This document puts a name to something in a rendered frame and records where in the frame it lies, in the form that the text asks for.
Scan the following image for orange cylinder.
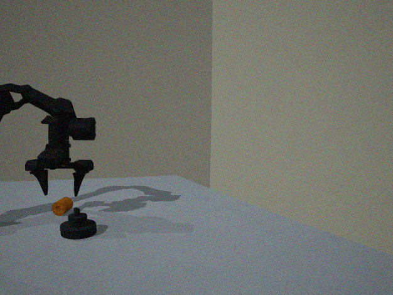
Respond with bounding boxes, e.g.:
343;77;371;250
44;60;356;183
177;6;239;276
52;197;73;216

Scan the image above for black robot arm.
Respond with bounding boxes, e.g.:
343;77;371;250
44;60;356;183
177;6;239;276
0;83;96;170

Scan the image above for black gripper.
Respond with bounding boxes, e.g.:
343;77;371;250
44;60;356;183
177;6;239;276
25;140;94;196

